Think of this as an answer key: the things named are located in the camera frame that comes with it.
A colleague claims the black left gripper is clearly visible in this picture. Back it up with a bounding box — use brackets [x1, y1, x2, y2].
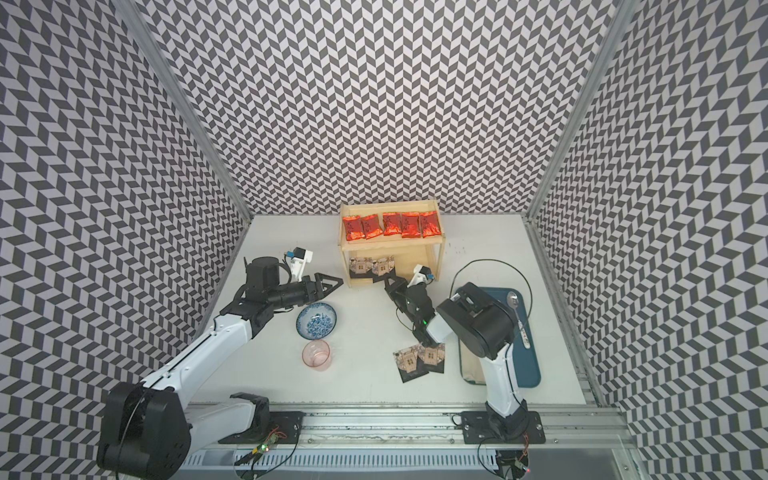
[268, 273, 344, 311]

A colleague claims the black tea bag house print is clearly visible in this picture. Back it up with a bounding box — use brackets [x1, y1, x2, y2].
[418, 344, 445, 374]
[371, 256, 396, 282]
[393, 345, 429, 383]
[348, 257, 374, 279]

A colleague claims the red tea bag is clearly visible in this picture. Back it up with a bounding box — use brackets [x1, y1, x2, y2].
[420, 211, 442, 238]
[382, 212, 402, 236]
[342, 215, 366, 242]
[361, 214, 383, 240]
[401, 212, 422, 239]

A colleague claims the light wooden two-tier shelf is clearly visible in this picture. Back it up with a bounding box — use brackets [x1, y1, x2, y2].
[338, 199, 446, 287]

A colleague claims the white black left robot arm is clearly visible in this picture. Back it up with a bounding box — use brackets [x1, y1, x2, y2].
[96, 257, 344, 479]

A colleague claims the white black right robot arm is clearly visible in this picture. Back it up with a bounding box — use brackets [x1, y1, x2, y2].
[385, 276, 528, 435]

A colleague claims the blue patterned ceramic bowl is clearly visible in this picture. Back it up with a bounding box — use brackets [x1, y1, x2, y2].
[296, 302, 337, 340]

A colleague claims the pink translucent cup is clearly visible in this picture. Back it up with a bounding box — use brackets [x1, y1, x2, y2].
[302, 339, 332, 371]

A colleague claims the teal tray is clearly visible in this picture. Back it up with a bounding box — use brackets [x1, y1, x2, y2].
[482, 287, 541, 388]

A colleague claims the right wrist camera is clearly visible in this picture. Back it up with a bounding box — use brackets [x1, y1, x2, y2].
[408, 264, 434, 287]

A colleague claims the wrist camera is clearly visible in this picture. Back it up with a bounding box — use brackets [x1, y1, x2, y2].
[284, 247, 313, 282]
[408, 264, 434, 287]

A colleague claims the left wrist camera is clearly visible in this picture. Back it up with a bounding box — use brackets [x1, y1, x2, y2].
[284, 247, 313, 282]

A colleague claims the pink handled metal spoon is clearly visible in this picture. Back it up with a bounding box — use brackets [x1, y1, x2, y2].
[506, 290, 531, 350]

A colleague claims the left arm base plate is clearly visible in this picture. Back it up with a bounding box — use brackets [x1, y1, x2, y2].
[218, 411, 304, 445]

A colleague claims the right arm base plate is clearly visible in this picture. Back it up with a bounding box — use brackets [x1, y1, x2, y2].
[458, 411, 546, 445]

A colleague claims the aluminium mounting rail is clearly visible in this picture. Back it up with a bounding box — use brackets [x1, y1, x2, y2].
[177, 404, 649, 479]

